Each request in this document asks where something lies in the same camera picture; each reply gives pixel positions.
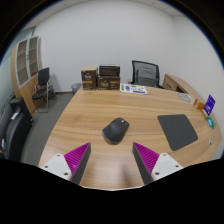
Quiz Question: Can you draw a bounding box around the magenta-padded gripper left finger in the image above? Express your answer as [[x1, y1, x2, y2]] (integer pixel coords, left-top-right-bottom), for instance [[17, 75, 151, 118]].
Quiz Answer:
[[40, 142, 92, 185]]

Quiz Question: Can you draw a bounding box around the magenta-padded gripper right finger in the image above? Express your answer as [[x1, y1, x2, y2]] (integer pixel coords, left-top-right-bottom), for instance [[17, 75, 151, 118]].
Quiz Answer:
[[132, 142, 184, 185]]

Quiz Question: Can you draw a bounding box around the black computer mouse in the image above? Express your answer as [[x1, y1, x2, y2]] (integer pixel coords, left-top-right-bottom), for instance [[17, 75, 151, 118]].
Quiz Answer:
[[101, 117, 131, 145]]

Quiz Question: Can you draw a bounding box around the dark grey mouse pad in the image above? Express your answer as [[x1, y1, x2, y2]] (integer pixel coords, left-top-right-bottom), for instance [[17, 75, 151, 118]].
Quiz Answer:
[[157, 114, 199, 152]]

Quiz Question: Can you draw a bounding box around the black leather office chair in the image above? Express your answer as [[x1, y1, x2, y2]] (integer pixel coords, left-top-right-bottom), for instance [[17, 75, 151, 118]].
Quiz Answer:
[[0, 97, 34, 163]]

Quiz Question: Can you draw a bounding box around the black mesh waste bin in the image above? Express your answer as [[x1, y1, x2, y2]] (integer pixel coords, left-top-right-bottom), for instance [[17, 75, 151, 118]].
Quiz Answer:
[[71, 82, 83, 96]]

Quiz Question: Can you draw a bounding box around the printed paper sheet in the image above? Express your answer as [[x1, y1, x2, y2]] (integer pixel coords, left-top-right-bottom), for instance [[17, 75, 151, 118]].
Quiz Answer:
[[119, 83, 148, 95]]

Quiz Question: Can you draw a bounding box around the round grey paper disc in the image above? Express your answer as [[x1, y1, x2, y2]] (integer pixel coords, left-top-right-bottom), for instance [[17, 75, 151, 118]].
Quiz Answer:
[[178, 92, 194, 103]]

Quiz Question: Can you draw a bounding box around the small teal box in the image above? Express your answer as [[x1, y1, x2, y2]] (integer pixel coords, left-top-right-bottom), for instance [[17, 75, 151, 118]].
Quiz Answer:
[[206, 117, 215, 129]]

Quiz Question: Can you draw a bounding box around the long yellow box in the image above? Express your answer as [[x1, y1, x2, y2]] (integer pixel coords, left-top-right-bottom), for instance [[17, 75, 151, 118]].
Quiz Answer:
[[200, 108, 209, 120]]

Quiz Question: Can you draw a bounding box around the small orange box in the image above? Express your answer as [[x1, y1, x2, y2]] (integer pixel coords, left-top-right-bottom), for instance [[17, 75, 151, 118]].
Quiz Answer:
[[193, 98, 206, 111]]

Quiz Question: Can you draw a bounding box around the tall brown cardboard box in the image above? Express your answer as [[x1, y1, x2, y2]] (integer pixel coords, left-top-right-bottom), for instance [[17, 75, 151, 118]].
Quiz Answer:
[[80, 67, 99, 91]]

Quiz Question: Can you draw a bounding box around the wooden side desk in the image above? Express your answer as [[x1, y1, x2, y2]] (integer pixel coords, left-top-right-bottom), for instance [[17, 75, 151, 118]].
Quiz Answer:
[[161, 73, 205, 103]]

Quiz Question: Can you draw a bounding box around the purple sign card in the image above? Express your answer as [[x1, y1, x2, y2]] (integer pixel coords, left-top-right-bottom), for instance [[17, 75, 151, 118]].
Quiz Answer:
[[203, 94, 216, 117]]

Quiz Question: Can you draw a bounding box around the black mesh office chair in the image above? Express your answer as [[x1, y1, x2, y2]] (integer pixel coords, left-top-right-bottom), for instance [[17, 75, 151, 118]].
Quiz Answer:
[[129, 59, 164, 89]]

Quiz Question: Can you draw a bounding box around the black visitor chair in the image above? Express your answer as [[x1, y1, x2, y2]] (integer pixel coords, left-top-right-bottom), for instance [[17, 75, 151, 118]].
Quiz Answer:
[[31, 67, 57, 114]]

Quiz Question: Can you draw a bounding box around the black printed cardboard box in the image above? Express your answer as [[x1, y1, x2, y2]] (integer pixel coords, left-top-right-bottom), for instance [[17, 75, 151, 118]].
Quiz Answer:
[[98, 64, 121, 78]]

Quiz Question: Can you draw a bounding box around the wooden shelf unit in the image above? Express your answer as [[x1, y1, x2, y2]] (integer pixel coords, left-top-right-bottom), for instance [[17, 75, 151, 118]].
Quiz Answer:
[[10, 35, 44, 114]]

